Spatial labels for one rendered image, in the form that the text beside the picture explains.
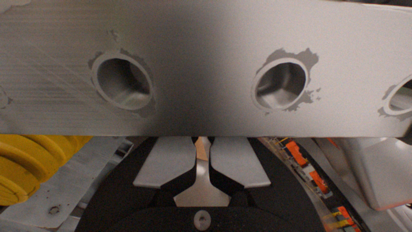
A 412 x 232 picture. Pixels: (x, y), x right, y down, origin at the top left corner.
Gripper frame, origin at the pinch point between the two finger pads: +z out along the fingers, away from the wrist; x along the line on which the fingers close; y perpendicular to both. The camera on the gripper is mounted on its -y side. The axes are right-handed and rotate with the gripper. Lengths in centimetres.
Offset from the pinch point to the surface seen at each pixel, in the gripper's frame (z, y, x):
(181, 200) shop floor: 26, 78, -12
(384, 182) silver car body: 2.3, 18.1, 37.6
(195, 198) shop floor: 31, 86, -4
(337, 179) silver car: 71, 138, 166
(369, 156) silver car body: 2.3, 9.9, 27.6
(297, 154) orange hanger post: 198, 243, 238
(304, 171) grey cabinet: 337, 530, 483
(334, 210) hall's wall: 320, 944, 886
